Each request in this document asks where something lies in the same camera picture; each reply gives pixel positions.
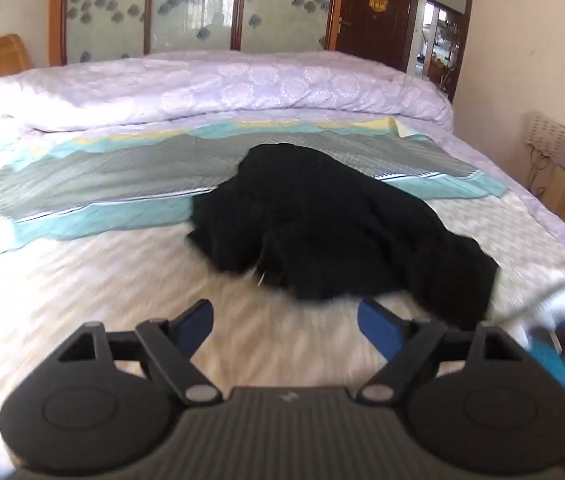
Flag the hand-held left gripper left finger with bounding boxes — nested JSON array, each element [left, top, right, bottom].
[[57, 299, 223, 406]]

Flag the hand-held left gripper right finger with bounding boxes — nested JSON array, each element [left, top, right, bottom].
[[357, 297, 531, 405]]

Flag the black pants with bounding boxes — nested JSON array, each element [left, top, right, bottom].
[[185, 143, 499, 331]]

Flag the bed with white chevron sheet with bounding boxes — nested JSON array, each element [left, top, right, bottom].
[[0, 50, 565, 461]]

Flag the teal grey striped blanket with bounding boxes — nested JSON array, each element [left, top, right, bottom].
[[0, 117, 508, 256]]

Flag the lavender folded quilt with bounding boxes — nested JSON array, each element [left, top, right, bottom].
[[0, 50, 456, 133]]

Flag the white perforated panel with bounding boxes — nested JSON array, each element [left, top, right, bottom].
[[527, 110, 565, 150]]

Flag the dark brown door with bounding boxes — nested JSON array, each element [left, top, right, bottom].
[[335, 0, 423, 73]]

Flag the wardrobe with floral glass doors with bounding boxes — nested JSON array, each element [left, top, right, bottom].
[[50, 0, 338, 67]]

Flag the thin cable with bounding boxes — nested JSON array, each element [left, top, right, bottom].
[[527, 142, 549, 198]]

